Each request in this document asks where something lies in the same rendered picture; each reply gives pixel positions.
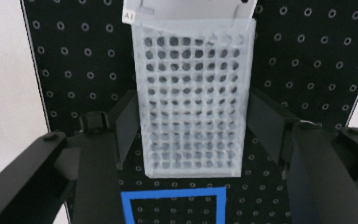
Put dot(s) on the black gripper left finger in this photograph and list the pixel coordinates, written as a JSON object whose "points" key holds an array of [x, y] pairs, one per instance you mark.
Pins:
{"points": [[26, 193]]}

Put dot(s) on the blue rectangular tape outline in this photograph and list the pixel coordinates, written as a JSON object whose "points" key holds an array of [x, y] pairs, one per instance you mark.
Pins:
{"points": [[220, 191]]}

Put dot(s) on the white well plate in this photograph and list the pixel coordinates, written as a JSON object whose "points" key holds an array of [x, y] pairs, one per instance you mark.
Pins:
{"points": [[179, 126]]}

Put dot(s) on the black perforated breadboard plate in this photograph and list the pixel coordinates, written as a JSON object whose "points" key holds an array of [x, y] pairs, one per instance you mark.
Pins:
{"points": [[305, 57]]}

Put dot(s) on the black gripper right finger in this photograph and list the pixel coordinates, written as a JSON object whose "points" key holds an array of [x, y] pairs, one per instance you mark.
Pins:
{"points": [[319, 187]]}

